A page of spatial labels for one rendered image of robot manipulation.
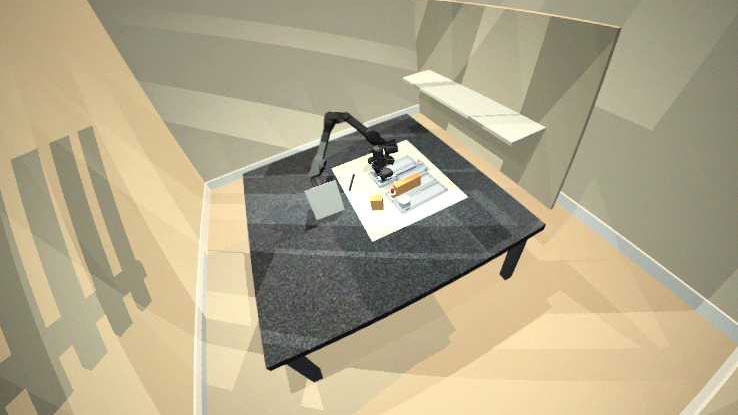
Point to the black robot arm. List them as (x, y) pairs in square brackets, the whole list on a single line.
[(378, 144)]

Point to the orange rectangular block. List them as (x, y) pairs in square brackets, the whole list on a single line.
[(414, 180)]

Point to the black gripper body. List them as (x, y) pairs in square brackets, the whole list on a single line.
[(379, 164)]

